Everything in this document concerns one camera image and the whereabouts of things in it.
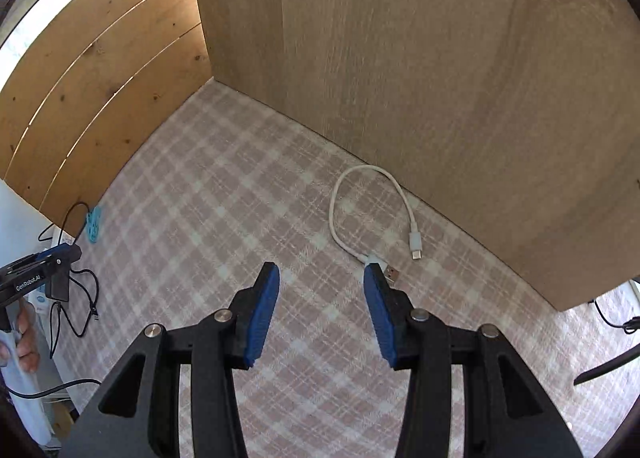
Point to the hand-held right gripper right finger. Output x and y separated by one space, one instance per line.
380 318

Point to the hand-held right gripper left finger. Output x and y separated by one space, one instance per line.
262 313

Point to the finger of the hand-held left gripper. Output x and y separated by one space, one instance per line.
57 283
67 253

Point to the person's left hand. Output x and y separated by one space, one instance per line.
25 343

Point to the white charger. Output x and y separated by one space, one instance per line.
67 238

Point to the white power strip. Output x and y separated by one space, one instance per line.
41 300

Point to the teal plastic clothespin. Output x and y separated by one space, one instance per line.
93 228

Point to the pink plaid tablecloth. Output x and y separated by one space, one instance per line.
310 218

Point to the pine plank panel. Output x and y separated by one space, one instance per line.
100 88

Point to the black tripod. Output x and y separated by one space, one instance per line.
607 367

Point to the light oak board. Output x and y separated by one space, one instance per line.
400 63

